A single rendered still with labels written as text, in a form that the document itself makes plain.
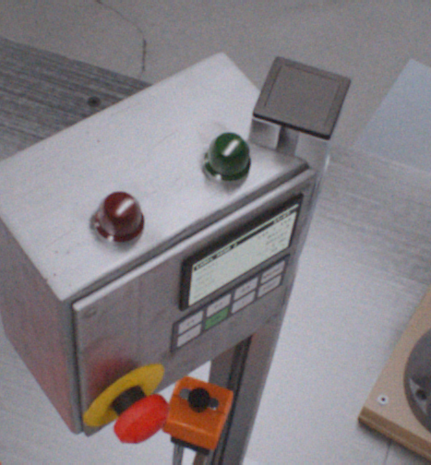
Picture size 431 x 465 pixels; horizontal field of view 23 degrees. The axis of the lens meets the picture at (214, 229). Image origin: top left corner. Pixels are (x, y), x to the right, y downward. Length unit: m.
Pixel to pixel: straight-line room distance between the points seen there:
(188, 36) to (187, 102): 2.04
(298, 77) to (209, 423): 0.32
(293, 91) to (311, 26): 2.12
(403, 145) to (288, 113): 0.87
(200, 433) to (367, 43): 1.97
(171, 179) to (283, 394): 0.68
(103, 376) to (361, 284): 0.72
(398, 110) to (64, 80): 0.46
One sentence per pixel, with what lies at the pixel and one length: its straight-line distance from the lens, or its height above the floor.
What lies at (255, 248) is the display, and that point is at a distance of 0.60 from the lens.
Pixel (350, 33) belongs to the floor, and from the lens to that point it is 2.71.
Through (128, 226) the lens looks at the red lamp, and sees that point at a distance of 0.53.
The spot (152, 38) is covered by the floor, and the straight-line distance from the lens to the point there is 2.63.
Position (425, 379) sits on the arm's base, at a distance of 1.16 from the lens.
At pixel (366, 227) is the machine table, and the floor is 0.83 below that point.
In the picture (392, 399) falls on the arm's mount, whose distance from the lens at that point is 1.20.
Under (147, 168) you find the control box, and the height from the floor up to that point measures 1.48.
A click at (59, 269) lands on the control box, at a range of 0.54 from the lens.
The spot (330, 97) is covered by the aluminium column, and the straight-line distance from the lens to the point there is 0.58.
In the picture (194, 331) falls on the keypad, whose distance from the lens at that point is 0.65.
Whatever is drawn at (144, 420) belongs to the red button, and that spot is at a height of 1.34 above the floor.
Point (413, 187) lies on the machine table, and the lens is 1.40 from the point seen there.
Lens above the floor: 1.94
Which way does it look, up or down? 58 degrees down
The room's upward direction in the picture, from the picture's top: 8 degrees clockwise
